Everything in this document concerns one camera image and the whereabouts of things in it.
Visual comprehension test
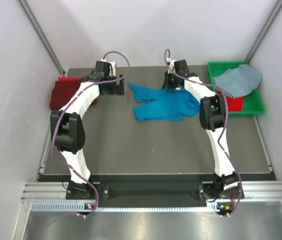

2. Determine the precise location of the blue t shirt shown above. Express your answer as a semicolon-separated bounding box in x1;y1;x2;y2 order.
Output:
129;83;200;122

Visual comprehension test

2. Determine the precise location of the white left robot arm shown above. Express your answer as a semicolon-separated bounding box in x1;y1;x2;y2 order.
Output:
50;59;124;200

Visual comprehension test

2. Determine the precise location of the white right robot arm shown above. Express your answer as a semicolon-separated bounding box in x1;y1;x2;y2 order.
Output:
164;57;243;200

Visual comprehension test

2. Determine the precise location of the dark red folded t shirt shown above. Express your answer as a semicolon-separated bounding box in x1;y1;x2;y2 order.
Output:
49;79;88;111

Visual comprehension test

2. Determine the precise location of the pink folded t shirt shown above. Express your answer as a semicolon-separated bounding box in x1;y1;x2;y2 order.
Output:
58;77;83;82

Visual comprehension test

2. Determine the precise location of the grey t shirt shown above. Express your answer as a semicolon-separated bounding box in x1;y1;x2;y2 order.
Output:
213;64;263;99

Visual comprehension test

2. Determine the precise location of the red t shirt in bin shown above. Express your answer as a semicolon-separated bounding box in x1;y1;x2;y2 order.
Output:
225;95;245;112

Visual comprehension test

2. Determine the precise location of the green plastic bin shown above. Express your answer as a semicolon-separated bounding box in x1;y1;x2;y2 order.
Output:
207;61;265;117

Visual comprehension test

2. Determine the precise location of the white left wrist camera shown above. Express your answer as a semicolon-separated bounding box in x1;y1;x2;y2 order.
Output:
100;58;117;78

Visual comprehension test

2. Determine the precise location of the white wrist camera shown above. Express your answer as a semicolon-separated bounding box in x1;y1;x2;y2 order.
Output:
166;57;175;74
100;58;117;78

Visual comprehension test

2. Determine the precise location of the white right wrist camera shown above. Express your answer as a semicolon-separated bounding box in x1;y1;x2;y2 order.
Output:
166;57;175;74

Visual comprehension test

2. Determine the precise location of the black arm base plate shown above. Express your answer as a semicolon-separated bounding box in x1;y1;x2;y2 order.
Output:
65;181;245;201

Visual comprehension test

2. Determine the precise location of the left aluminium corner post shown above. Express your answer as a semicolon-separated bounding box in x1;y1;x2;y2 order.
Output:
17;0;66;75

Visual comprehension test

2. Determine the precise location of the aluminium corner post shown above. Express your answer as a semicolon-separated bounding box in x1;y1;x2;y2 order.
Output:
17;0;66;75
244;0;282;63

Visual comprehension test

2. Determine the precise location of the right aluminium corner post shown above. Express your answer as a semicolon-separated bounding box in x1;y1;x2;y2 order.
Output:
244;0;282;63

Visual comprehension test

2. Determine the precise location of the aluminium front rail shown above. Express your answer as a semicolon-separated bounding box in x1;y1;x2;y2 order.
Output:
21;181;282;213

